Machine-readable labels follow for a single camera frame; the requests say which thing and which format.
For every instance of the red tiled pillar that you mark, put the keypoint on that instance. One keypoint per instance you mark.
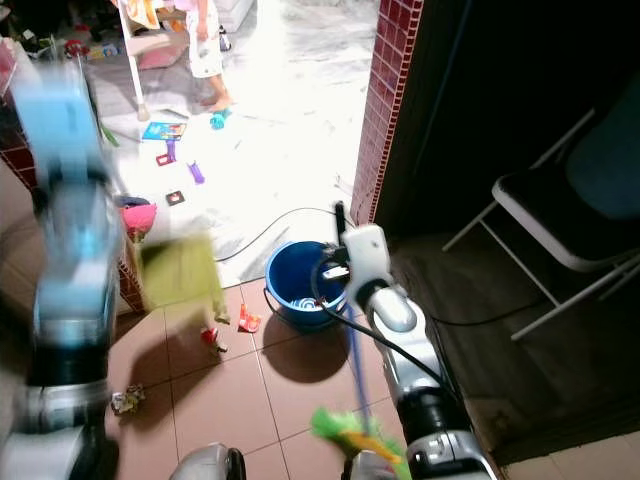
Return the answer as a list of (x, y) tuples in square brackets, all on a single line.
[(385, 100)]

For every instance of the grey left robot leg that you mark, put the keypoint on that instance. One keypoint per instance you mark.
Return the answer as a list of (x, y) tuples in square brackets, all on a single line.
[(208, 464)]

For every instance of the child in light dress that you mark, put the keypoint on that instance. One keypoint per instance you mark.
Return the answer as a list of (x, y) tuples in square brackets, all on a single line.
[(206, 50)]

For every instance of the black folding chair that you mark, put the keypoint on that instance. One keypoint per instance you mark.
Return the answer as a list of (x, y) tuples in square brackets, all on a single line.
[(560, 210)]

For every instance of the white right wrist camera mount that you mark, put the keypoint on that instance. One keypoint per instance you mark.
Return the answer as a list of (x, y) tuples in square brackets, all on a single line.
[(365, 255)]

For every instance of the blue plastic bucket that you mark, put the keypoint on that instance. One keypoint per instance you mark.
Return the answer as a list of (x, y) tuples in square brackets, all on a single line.
[(300, 280)]

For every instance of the red tiled low wall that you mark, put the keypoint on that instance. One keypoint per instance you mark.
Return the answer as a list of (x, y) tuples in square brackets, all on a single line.
[(16, 150)]

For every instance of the white pole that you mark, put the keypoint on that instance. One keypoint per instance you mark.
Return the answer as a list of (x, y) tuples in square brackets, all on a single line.
[(134, 60)]

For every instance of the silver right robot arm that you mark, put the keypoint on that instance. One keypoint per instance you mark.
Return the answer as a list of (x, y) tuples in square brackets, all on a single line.
[(410, 360)]

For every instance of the red toy car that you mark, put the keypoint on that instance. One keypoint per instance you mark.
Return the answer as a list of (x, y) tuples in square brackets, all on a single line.
[(75, 47)]

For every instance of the purple red toy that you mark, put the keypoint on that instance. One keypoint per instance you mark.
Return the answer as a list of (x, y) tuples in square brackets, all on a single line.
[(167, 153)]

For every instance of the red snack wrapper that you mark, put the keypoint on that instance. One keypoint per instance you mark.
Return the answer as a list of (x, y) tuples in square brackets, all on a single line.
[(248, 318)]

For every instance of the small red white litter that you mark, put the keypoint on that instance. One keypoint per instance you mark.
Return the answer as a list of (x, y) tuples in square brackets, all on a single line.
[(213, 338)]

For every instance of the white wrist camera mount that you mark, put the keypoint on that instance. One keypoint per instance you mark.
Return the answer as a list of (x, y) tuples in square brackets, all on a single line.
[(60, 115), (365, 255)]

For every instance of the grey robot leg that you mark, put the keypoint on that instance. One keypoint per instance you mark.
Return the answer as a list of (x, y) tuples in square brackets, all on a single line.
[(372, 468), (208, 464)]

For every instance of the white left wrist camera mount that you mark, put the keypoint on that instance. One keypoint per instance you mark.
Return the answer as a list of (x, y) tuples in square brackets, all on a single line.
[(60, 115)]

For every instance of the grey right robot leg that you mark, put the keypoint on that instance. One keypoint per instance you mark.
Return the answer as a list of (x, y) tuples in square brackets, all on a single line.
[(372, 468)]

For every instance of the small blue toy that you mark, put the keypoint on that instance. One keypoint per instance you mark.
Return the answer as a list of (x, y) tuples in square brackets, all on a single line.
[(219, 120)]

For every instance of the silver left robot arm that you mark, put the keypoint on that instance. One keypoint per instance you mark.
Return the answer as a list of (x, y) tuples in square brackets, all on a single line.
[(72, 300)]

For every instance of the purple toy stick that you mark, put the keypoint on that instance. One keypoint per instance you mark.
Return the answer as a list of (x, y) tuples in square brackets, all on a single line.
[(196, 172)]

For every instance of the crumpled printed wrapper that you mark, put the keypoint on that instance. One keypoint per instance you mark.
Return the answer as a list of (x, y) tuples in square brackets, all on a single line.
[(128, 400)]

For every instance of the small black square tile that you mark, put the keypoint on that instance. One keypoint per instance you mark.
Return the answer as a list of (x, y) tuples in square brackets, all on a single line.
[(175, 197)]

